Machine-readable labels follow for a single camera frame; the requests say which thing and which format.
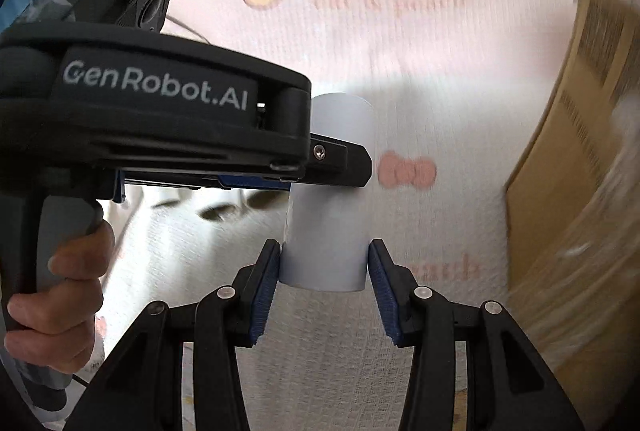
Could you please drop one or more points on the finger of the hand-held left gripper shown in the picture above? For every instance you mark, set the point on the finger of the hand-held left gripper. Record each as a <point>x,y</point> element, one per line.
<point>330,163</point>

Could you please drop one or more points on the person's left hand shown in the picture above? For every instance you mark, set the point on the person's left hand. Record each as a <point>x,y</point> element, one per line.
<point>65,291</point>

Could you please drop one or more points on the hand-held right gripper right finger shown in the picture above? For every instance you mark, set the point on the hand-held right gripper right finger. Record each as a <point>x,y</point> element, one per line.
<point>384,291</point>

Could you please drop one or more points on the cardboard box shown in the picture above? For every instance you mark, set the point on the cardboard box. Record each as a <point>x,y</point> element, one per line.
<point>575,191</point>

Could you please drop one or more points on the printed pink blanket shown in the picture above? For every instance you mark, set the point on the printed pink blanket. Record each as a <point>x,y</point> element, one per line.
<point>350,61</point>

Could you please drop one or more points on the white cylindrical cup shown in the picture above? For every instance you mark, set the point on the white cylindrical cup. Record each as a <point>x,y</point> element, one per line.
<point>327,231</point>

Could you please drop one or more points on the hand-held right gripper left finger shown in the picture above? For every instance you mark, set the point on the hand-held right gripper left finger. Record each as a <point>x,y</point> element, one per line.
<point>264,291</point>

